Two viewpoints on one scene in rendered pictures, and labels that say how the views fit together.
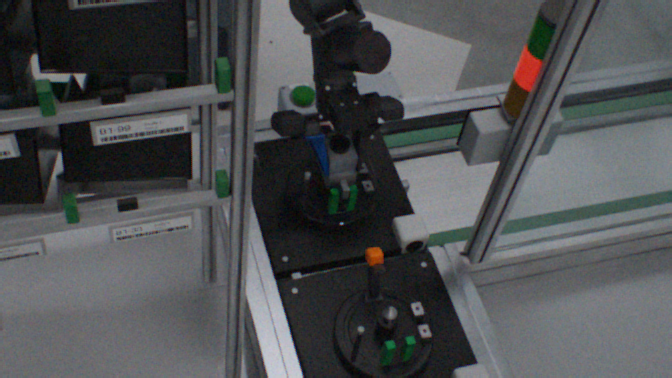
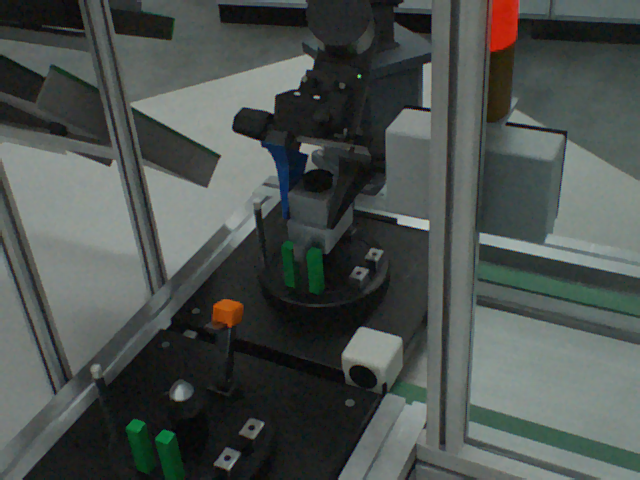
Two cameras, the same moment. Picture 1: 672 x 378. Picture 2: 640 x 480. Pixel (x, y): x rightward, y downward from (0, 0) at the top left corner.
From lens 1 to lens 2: 0.88 m
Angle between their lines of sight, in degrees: 41
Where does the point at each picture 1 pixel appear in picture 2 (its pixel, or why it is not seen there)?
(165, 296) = (111, 324)
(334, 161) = (292, 195)
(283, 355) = (79, 402)
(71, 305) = not seen: hidden behind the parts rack
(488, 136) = (402, 144)
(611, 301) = not seen: outside the picture
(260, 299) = (129, 337)
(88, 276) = (76, 276)
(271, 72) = not seen: hidden behind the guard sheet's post
